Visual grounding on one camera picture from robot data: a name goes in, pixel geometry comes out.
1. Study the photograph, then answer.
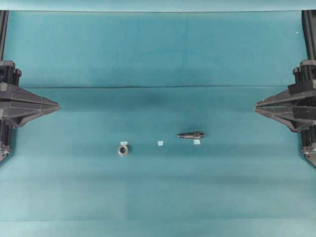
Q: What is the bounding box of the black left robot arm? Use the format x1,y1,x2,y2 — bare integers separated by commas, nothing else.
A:
0,10,60,161

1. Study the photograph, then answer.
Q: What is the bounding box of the right white tape marker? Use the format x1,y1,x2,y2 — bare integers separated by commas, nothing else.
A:
194,139,201,145

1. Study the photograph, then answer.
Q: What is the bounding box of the silver metal washer ring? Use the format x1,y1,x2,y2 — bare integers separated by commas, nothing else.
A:
116,145,132,157

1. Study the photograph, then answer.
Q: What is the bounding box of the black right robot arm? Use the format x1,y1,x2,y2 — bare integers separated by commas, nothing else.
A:
255,10,316,166

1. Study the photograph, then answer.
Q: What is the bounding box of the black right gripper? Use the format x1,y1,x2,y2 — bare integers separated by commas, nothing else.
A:
255,60,316,166

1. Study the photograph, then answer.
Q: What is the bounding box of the dark threaded metal shaft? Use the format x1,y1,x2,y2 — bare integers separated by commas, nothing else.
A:
177,131,205,140

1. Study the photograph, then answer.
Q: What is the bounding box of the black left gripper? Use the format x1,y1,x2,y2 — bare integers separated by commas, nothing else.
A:
0,61,61,161

